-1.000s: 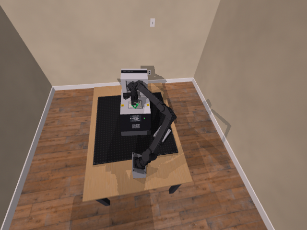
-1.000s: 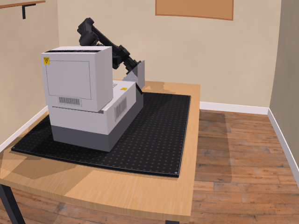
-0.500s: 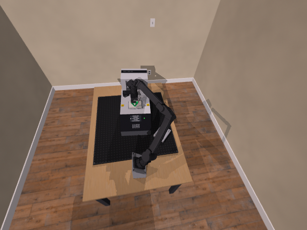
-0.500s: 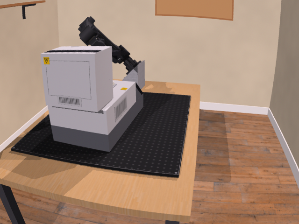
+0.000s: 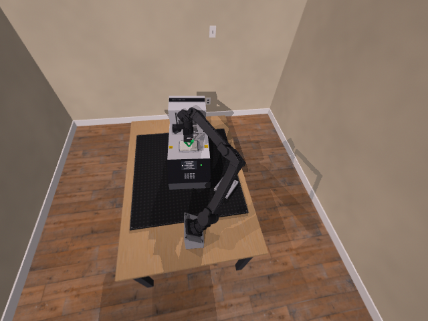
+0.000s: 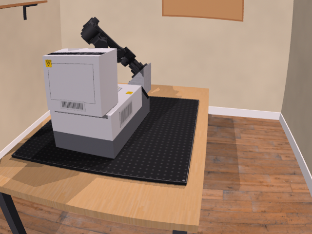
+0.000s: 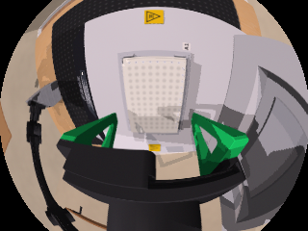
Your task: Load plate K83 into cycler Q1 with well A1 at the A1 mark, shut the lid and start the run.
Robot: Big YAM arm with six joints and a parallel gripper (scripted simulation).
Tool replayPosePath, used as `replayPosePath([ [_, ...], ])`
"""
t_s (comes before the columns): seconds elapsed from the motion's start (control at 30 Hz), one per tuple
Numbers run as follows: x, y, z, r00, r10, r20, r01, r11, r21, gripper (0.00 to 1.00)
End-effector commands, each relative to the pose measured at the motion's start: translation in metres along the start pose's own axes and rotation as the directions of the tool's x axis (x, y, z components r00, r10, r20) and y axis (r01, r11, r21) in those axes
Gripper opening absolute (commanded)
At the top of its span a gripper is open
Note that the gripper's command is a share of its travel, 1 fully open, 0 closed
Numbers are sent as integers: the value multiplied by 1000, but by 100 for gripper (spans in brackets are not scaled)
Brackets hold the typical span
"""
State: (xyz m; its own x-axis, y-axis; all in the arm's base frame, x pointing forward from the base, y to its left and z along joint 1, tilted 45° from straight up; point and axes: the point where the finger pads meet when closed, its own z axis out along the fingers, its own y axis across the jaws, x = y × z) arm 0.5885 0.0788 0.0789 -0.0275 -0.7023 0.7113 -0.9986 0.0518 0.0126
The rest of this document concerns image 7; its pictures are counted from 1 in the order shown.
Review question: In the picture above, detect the white well plate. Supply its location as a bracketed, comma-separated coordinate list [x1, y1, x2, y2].
[122, 56, 186, 133]

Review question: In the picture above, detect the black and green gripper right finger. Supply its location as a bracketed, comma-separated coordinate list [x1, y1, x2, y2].
[191, 113, 248, 176]

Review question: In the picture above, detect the grey benchtop lab instrument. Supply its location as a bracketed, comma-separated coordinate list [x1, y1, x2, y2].
[73, 7, 308, 231]

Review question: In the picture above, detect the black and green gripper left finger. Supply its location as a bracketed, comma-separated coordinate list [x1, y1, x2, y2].
[61, 113, 117, 148]

